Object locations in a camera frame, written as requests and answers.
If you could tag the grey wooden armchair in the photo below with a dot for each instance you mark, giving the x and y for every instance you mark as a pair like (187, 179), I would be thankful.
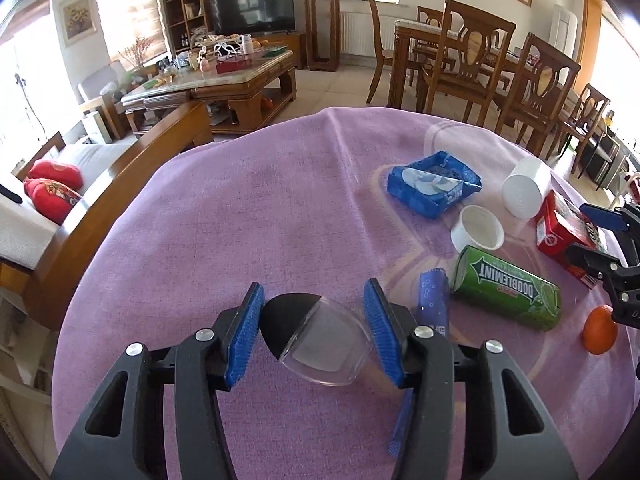
(95, 85)

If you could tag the purple tablecloth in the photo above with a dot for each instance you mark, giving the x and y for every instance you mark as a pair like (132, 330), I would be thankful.
(225, 210)

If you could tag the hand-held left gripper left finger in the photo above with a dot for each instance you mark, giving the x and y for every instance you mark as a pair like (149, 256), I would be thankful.
(245, 340)

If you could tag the white bottle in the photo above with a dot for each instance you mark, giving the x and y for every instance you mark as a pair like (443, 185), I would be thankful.
(247, 44)

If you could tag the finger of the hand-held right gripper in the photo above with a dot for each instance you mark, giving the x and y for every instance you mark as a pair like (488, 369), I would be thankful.
(605, 215)
(592, 260)

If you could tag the pink blossom branches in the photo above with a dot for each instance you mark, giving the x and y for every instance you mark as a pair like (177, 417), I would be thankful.
(135, 52)

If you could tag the window roller blind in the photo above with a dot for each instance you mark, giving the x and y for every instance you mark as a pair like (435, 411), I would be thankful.
(30, 15)
(130, 0)

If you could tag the black and clear plastic container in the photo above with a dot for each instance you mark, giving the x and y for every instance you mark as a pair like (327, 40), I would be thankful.
(320, 350)

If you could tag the red tray box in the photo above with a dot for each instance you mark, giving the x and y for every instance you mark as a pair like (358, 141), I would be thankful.
(234, 66)

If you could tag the red cushion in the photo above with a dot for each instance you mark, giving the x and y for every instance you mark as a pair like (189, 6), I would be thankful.
(55, 170)
(52, 200)

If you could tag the wooden coffee table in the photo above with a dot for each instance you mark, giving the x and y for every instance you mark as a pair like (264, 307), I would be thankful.
(240, 85)

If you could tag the white wall radiator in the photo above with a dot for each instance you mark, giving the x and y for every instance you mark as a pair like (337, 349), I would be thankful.
(355, 32)

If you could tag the wooden dining table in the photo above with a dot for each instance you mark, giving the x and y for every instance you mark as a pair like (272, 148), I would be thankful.
(405, 35)

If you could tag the flat screen television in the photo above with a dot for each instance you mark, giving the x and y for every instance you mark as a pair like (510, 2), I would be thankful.
(250, 7)

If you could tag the white standing air conditioner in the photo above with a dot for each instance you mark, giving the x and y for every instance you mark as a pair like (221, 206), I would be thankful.
(562, 25)

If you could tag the wooden dining chair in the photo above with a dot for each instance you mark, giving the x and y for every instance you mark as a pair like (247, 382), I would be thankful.
(430, 15)
(475, 15)
(595, 95)
(550, 55)
(375, 25)

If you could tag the green gum canister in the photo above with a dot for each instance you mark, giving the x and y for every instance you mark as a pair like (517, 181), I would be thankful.
(500, 285)

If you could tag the white plastic jar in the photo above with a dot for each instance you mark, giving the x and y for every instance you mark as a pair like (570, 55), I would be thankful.
(525, 190)

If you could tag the white plastic lid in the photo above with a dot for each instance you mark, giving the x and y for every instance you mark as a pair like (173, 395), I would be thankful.
(470, 242)

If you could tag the orange tangerine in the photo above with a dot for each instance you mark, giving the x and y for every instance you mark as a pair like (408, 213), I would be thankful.
(600, 332)

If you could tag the wooden television stand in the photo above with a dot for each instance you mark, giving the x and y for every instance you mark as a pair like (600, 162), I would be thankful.
(295, 47)

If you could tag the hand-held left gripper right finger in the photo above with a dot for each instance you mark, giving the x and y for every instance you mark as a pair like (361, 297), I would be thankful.
(382, 335)

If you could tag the dark blue patterned tube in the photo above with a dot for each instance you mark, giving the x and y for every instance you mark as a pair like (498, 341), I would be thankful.
(432, 300)

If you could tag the small framed flower picture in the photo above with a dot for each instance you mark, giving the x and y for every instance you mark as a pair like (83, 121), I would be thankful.
(77, 17)

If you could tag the wooden sofa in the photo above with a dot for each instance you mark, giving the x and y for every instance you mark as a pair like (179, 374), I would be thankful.
(125, 170)

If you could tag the red cardboard box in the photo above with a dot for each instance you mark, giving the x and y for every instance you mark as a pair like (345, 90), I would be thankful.
(555, 225)

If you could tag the blue wet wipes packet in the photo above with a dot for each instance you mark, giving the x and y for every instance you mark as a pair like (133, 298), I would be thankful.
(425, 195)

